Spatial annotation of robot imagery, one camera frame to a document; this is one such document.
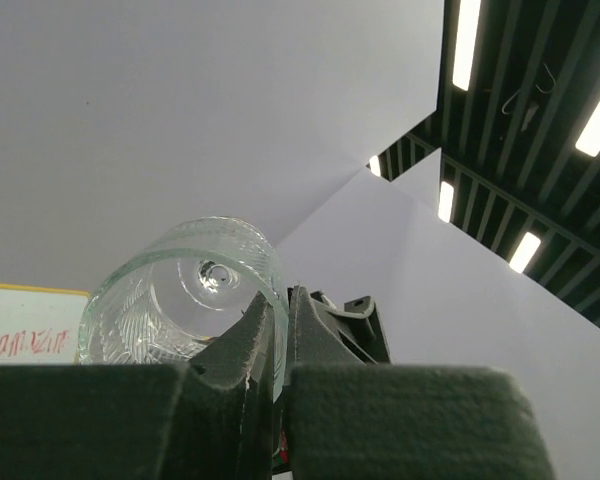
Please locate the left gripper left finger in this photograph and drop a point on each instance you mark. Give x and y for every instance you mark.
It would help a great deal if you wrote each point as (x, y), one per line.
(208, 418)

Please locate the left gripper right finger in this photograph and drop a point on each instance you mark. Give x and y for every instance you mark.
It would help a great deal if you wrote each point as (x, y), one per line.
(352, 414)

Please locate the small whiteboard yellow frame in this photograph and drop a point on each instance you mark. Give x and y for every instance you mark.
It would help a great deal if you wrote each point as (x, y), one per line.
(39, 325)

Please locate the clear wine glass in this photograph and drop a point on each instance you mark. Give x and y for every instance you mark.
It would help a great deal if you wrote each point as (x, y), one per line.
(176, 296)

